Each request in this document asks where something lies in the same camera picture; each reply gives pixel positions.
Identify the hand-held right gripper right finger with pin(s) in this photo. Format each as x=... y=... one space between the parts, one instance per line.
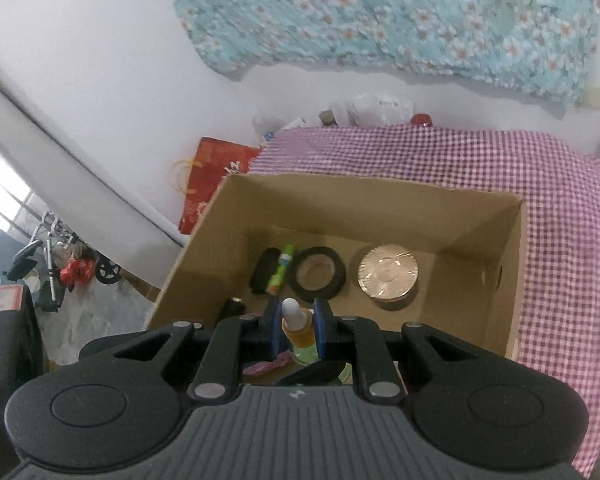
x=321 y=330

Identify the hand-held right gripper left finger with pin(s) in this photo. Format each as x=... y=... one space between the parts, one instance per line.
x=275 y=330

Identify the green dropper bottle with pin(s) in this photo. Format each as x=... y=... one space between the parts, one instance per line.
x=297 y=330

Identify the pink plastic bowl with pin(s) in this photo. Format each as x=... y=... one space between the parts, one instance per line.
x=265 y=366

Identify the tall black cylinder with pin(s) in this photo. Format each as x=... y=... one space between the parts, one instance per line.
x=232 y=306

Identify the black tape roll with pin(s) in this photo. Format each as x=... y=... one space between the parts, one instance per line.
x=300 y=285

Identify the green lip balm stick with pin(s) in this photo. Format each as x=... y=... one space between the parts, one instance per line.
x=280 y=272

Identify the gold lid cosmetic jar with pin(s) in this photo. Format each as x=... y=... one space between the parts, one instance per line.
x=389 y=272

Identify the brown cardboard box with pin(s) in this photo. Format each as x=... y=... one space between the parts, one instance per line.
x=360 y=210

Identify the folded wheelchair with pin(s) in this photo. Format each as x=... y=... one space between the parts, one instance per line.
x=45 y=265

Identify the red gift bag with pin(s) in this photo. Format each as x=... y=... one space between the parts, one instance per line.
x=210 y=180

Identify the white plastic bag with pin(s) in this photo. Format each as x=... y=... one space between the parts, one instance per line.
x=380 y=109

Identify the red round lid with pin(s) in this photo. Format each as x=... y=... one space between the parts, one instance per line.
x=421 y=120

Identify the purple checked tablecloth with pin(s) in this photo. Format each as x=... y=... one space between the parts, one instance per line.
x=555 y=210

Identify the blue floral cloth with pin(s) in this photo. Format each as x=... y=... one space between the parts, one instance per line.
x=380 y=15

